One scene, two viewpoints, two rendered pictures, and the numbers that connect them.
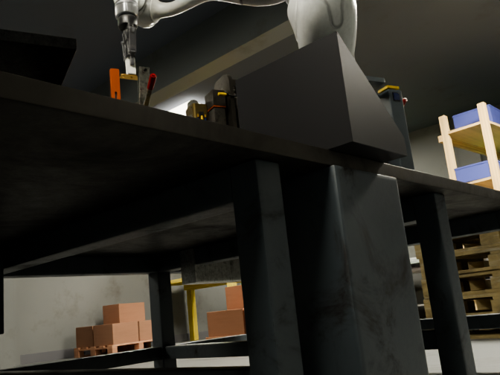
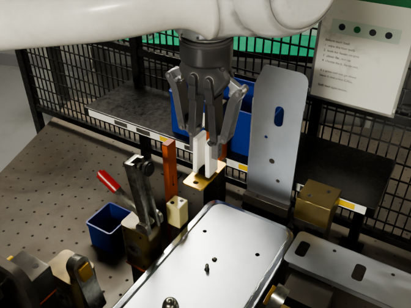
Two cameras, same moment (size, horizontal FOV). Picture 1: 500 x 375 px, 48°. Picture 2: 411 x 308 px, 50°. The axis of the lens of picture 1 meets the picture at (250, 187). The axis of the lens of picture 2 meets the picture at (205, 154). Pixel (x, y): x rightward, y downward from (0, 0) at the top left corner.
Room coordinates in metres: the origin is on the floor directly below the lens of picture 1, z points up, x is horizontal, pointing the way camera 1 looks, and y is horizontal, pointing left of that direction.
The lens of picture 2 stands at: (2.47, 0.11, 1.71)
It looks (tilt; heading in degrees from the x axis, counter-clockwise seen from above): 36 degrees down; 150
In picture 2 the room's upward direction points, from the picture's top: straight up
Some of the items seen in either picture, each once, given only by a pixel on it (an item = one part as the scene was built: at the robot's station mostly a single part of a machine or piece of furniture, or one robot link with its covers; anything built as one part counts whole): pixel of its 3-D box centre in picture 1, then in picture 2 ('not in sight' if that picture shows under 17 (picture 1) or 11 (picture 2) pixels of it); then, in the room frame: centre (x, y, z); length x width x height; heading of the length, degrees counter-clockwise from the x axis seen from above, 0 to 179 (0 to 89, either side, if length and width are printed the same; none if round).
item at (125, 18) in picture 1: (128, 29); (206, 64); (1.96, 0.40, 1.45); 0.08 x 0.07 x 0.09; 29
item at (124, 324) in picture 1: (120, 327); not in sight; (7.89, 1.96, 0.33); 1.16 x 0.89 x 0.65; 138
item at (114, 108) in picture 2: (10, 108); (225, 135); (1.58, 0.69, 1.02); 0.90 x 0.22 x 0.03; 29
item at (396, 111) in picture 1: (397, 145); not in sight; (2.12, -0.59, 0.92); 0.08 x 0.08 x 0.44; 29
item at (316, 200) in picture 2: not in sight; (308, 247); (1.94, 0.71, 0.88); 0.08 x 0.08 x 0.36; 29
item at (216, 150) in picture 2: not in sight; (221, 145); (1.99, 0.42, 1.32); 0.03 x 0.01 x 0.05; 29
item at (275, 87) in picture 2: not in sight; (273, 140); (1.84, 0.64, 1.17); 0.12 x 0.01 x 0.34; 29
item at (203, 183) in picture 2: (131, 76); (205, 171); (1.96, 0.40, 1.26); 0.08 x 0.04 x 0.01; 119
